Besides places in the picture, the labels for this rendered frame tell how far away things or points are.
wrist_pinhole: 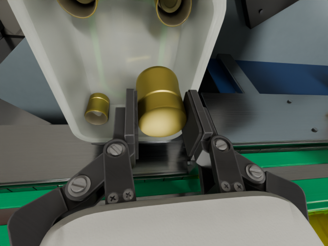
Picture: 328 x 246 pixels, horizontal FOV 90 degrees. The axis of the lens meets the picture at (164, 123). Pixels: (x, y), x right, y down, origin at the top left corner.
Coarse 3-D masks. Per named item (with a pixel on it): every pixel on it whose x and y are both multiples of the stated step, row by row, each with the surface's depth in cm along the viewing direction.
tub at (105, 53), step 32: (32, 0) 13; (128, 0) 19; (192, 0) 18; (224, 0) 14; (32, 32) 14; (64, 32) 18; (96, 32) 21; (128, 32) 21; (160, 32) 22; (192, 32) 19; (64, 64) 19; (96, 64) 24; (128, 64) 25; (160, 64) 25; (192, 64) 20; (64, 96) 19; (96, 128) 27
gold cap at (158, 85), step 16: (144, 80) 12; (160, 80) 12; (176, 80) 13; (144, 96) 11; (160, 96) 10; (176, 96) 11; (144, 112) 10; (160, 112) 10; (176, 112) 10; (144, 128) 11; (160, 128) 12; (176, 128) 12
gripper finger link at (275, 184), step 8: (272, 176) 9; (248, 184) 9; (264, 184) 9; (272, 184) 9; (280, 184) 9; (288, 184) 9; (296, 184) 9; (272, 192) 8; (280, 192) 8; (288, 192) 8; (296, 192) 8; (304, 192) 8; (288, 200) 8; (296, 200) 8; (304, 200) 8; (304, 208) 8
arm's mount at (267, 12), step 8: (248, 0) 35; (256, 0) 35; (264, 0) 35; (272, 0) 35; (280, 0) 35; (288, 0) 35; (296, 0) 36; (248, 8) 36; (256, 8) 36; (264, 8) 36; (272, 8) 36; (280, 8) 36; (248, 16) 37; (256, 16) 37; (264, 16) 37; (248, 24) 39; (256, 24) 38
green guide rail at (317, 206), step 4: (308, 204) 30; (312, 204) 30; (316, 204) 30; (320, 204) 30; (324, 204) 30; (308, 208) 30; (312, 208) 30; (316, 208) 30; (320, 208) 30; (324, 208) 30
